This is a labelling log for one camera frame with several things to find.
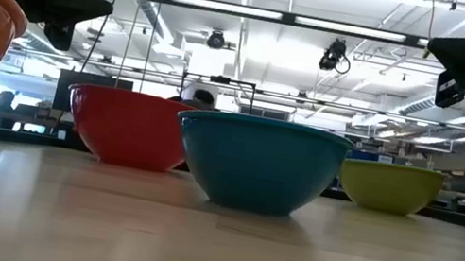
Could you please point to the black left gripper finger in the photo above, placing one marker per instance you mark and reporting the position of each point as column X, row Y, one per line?
column 73, row 1

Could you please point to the large red plastic bowl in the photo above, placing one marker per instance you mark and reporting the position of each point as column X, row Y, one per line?
column 127, row 131

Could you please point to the lime green plastic bowl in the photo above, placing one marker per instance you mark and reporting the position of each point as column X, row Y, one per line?
column 387, row 189

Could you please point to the teal plastic bowl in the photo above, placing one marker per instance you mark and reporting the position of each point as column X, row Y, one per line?
column 257, row 168

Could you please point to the person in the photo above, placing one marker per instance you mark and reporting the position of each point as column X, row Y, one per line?
column 1, row 109
column 203, row 98

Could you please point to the blue storage bin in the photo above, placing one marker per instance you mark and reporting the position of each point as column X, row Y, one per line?
column 369, row 156

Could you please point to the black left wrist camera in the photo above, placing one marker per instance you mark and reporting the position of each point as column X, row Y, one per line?
column 58, row 35

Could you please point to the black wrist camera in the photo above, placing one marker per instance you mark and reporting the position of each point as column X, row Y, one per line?
column 448, row 92
column 58, row 35

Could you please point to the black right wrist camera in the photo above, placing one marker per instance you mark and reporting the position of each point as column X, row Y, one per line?
column 448, row 92

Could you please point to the round black ceiling camera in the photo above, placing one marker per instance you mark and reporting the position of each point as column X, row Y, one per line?
column 216, row 40

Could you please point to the black table edge rail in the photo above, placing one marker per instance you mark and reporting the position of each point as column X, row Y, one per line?
column 10, row 137

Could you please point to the black overhead frame bar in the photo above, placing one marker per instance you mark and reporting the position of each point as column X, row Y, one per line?
column 235, row 8

